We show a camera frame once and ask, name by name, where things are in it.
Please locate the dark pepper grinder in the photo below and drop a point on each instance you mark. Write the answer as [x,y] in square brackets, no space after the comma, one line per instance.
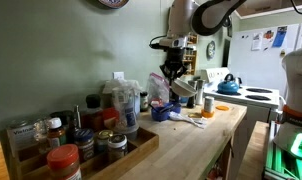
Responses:
[191,103]

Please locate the round wall clock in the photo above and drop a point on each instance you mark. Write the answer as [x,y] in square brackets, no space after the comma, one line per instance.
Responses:
[210,51]

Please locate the white wall outlet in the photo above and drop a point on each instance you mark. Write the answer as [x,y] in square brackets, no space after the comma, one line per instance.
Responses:
[118,75]

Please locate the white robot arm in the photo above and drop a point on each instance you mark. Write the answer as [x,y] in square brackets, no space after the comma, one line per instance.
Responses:
[187,16]

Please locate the gold lid jar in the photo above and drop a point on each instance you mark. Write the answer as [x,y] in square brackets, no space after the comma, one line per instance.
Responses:
[102,139]

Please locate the black lid small bottle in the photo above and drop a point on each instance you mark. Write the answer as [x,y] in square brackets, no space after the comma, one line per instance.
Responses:
[143,101]

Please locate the white labelled box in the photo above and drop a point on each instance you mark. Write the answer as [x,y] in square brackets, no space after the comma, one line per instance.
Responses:
[21,135]

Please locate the blue tea kettle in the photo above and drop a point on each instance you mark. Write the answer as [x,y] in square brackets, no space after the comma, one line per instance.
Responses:
[228,86]

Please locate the white measuring spoons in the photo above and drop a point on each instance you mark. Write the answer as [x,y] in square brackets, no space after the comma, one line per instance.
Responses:
[178,117]

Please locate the plastic zip bag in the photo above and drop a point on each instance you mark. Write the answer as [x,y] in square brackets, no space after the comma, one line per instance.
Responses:
[157,88]

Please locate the red lid spice jar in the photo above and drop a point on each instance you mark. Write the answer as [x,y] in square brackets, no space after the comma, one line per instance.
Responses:
[64,163]

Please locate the wooden tray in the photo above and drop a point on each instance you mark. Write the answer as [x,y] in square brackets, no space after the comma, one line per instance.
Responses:
[28,164]

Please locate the wooden butcher block cart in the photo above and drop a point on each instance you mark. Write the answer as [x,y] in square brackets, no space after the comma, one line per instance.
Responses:
[186,152]

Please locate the orange plastic lid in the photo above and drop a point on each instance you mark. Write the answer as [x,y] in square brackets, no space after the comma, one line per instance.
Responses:
[223,108]

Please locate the white ceramic bowl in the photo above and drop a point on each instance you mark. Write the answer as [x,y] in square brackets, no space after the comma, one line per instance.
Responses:
[182,88]

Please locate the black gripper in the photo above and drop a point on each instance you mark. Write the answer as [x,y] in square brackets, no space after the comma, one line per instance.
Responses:
[174,63]

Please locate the white electric stove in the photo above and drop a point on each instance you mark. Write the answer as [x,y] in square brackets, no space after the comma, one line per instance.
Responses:
[262,104]

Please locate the blue lid jar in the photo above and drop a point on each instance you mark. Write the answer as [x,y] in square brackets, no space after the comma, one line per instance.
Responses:
[83,138]

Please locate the blue measuring cup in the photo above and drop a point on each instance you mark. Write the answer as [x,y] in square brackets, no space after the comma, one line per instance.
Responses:
[161,113]

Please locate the white refrigerator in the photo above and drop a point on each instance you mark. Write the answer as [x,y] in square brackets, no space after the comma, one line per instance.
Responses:
[256,55]

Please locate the lower wooden spice rack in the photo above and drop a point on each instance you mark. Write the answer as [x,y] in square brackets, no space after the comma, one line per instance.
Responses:
[189,60]

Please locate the decorative wall plate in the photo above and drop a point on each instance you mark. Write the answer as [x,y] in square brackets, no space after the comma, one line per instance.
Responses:
[114,4]

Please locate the white lid dark jar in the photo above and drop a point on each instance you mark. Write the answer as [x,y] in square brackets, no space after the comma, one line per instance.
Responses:
[117,147]

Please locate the tall plastic wrapped container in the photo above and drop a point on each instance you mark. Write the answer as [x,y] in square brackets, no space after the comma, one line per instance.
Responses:
[124,103]

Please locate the white lid spice bottle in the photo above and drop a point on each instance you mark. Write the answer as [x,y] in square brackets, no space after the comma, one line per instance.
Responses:
[56,133]

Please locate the dark sauce bottle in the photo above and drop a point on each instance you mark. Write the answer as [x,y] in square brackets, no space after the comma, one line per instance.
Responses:
[91,117]

